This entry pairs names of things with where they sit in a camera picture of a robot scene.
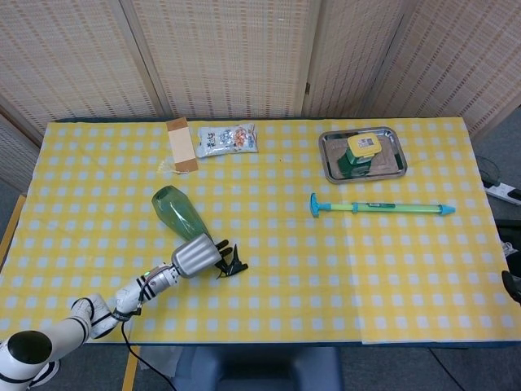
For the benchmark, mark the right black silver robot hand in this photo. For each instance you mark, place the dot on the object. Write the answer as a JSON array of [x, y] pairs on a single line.
[[513, 285]]

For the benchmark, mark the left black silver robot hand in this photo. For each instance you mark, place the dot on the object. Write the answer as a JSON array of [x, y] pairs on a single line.
[[194, 256]]

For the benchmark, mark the green spray bottle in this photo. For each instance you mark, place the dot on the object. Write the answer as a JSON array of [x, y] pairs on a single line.
[[179, 216]]

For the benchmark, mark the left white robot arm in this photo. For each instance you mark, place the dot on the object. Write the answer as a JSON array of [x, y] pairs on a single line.
[[69, 323]]

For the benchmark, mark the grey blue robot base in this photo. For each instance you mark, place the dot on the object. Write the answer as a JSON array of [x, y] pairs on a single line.
[[256, 366]]

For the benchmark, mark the white shoe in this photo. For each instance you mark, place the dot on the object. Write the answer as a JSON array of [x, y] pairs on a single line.
[[509, 247]]

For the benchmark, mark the yellow white checkered tablecloth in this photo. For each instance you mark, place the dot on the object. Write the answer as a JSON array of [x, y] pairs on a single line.
[[285, 264]]

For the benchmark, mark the clear plastic wrapper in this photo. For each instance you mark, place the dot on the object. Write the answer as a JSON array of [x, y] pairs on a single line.
[[167, 166]]

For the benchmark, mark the white power strip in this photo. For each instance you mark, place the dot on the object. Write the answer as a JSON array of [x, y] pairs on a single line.
[[504, 190]]

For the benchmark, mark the brown beige paper packet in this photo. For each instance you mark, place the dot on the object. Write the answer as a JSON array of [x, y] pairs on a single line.
[[182, 144]]

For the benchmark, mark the white printed snack bag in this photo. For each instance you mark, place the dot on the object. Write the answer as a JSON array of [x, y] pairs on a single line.
[[226, 140]]

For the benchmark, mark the green blue water pump toy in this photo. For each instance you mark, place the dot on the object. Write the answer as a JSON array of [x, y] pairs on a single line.
[[374, 207]]

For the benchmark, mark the rectangular metal tray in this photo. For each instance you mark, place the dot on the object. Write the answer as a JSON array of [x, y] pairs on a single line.
[[390, 163]]

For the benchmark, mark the green container yellow lid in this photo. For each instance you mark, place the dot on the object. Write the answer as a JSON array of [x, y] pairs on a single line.
[[360, 150]]

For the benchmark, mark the woven bamboo folding screen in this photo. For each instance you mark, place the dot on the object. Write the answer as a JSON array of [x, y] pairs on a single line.
[[228, 61]]

